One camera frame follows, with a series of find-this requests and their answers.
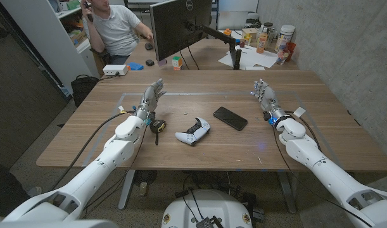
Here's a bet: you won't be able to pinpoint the colourful puzzle cube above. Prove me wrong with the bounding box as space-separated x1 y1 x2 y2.
171 56 184 71

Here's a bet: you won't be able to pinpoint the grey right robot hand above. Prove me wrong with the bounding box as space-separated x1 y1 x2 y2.
250 79 288 120

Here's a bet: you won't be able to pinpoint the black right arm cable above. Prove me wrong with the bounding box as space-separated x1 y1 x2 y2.
270 111 374 228

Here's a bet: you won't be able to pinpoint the dark lidded glass jar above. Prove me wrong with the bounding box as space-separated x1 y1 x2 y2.
262 22 276 45

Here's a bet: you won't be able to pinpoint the white black game controller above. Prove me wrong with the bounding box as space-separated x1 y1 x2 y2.
175 117 211 146

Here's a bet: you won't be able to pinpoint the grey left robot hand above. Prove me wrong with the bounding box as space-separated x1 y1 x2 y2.
136 78 167 121

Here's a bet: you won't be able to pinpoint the white paper sheets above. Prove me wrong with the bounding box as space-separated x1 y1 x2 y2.
217 44 279 69

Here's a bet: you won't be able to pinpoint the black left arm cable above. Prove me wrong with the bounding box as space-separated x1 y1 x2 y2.
50 110 136 191

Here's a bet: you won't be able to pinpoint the black Dell monitor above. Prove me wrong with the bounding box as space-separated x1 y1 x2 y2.
149 0 213 62

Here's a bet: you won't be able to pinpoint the man in white polo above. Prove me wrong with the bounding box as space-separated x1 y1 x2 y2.
80 0 155 65

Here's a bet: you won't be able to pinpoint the black backpack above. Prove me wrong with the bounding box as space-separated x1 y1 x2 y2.
70 74 100 108

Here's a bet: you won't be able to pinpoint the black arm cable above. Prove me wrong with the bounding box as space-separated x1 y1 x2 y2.
270 111 374 228
50 110 136 191

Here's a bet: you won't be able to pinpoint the large white supplement tub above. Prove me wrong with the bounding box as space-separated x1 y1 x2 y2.
274 24 296 53

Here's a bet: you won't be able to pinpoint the red plastic cup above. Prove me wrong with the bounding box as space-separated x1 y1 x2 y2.
284 42 297 63

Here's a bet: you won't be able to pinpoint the clear drinking glass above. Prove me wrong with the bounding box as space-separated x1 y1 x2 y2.
276 49 290 66

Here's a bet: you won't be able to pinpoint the white shelf cabinet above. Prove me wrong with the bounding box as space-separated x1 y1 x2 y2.
0 0 101 92

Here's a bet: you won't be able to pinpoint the black smartphone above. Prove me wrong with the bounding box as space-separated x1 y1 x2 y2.
213 106 248 132

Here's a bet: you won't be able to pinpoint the white power strip box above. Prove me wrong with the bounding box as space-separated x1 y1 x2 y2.
102 64 129 77

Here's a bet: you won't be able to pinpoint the orange juice bottle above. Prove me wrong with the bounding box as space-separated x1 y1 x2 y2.
256 27 269 54

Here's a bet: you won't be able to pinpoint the cardboard box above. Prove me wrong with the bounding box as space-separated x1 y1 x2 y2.
241 27 259 41

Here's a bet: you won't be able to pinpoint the black yellow tape measure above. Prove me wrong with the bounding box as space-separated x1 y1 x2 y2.
149 119 167 146

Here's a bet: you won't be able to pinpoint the white robot torso base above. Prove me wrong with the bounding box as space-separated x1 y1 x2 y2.
160 189 253 228

